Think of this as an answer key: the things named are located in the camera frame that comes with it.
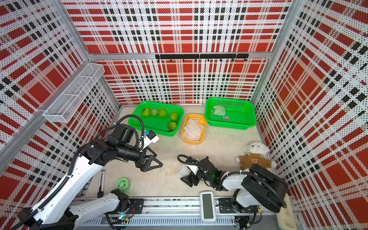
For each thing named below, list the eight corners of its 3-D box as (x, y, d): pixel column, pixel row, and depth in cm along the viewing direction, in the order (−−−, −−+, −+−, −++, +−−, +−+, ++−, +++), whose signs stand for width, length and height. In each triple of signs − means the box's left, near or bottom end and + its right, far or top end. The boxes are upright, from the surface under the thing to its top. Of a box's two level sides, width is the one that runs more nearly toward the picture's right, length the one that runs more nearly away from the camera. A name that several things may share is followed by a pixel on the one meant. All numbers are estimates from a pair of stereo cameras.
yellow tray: (181, 144, 98) (180, 139, 94) (182, 118, 113) (182, 113, 108) (207, 143, 98) (208, 139, 93) (205, 118, 113) (206, 113, 108)
